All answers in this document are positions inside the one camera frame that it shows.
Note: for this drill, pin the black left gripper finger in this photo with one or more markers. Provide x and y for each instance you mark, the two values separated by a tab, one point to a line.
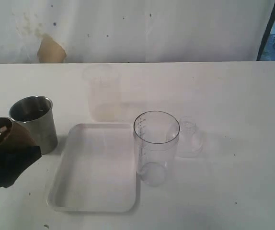
14	162

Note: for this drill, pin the stainless steel cup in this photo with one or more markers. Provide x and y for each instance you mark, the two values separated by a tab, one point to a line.
35	114

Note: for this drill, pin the clear plastic shaker cup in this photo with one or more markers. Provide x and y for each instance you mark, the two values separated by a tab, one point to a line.
156	134

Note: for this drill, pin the clear domed shaker lid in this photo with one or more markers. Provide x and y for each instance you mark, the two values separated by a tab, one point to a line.
190	141

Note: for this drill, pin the white rectangular plastic tray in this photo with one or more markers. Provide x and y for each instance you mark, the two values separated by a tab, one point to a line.
97	171

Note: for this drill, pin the translucent frosted plastic cup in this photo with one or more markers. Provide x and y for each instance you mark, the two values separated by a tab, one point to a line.
103	91

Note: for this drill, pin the black metal window post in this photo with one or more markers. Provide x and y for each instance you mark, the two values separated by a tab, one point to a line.
266	33

